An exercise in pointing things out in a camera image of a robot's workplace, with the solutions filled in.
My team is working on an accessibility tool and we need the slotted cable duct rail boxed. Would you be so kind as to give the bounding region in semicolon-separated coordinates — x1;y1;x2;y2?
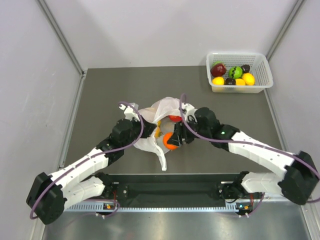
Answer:
64;199;253;213

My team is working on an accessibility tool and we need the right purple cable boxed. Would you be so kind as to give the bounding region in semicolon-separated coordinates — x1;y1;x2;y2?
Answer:
179;93;320;218

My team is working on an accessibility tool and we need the green striped fruit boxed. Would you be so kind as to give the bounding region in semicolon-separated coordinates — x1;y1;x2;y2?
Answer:
228;66;243;79

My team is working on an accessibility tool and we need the yellow lemon middle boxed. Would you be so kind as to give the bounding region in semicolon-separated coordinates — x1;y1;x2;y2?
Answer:
235;78;246;86

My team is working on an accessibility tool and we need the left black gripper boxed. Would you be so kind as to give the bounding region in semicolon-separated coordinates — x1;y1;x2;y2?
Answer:
122;114;156;149

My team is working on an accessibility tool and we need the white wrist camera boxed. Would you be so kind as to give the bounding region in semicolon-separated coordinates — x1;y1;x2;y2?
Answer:
119;103;140;122
179;102;197;123

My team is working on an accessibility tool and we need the white printed plastic bag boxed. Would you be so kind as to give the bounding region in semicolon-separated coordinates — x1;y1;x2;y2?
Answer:
134;97;181;171

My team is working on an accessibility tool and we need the yellow fruit in bag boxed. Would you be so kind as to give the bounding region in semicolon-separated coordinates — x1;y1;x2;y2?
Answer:
154;120;162;139

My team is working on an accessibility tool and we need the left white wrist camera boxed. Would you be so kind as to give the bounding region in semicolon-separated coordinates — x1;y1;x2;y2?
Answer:
119;103;140;122

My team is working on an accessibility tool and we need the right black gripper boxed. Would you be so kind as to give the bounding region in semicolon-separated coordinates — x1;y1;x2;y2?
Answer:
168;115;212;147

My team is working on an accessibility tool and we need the yellow lemon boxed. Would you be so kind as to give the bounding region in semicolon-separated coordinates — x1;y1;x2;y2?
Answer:
212;76;225;86
241;72;256;86
235;78;246;86

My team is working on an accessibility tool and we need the yellow lemon right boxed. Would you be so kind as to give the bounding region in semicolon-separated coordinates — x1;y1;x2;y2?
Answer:
241;72;256;86

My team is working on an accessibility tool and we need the yellow lemon left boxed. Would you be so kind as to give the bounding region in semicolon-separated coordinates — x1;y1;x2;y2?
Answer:
212;76;225;86

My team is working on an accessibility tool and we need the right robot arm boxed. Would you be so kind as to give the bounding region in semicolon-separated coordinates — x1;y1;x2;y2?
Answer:
163;107;320;205

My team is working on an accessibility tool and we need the red fruit in bag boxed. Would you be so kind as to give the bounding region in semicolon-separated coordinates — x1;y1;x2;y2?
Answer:
168;115;182;123

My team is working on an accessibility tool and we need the orange fruit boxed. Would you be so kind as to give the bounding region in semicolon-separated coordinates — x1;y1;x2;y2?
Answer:
162;132;179;151

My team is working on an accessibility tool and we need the white perforated plastic basket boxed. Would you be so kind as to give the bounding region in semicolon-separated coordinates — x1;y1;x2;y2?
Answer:
206;52;274;94

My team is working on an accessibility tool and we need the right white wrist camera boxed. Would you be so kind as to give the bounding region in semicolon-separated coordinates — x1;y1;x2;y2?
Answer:
179;102;197;123

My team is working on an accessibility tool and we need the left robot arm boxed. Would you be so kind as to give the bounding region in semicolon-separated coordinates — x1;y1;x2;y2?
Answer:
26;118;157;225

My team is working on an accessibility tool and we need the red apple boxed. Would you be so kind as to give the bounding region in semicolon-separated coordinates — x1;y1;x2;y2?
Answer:
210;63;227;77

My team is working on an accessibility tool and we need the dark purple fruit front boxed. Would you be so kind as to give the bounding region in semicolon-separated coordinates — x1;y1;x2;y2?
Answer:
224;78;237;86

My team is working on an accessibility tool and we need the dark purple fruit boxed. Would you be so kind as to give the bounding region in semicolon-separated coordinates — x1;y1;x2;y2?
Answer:
240;64;251;74
224;78;237;86

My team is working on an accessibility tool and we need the dark purple fruit back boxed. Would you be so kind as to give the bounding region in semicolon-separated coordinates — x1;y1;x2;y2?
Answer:
240;64;251;74

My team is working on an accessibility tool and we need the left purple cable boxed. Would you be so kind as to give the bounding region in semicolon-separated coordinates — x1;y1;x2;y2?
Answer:
29;101;145;220

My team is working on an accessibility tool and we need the purple cable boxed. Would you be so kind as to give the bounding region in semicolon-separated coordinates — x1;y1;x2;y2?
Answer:
179;93;320;218
29;101;145;220

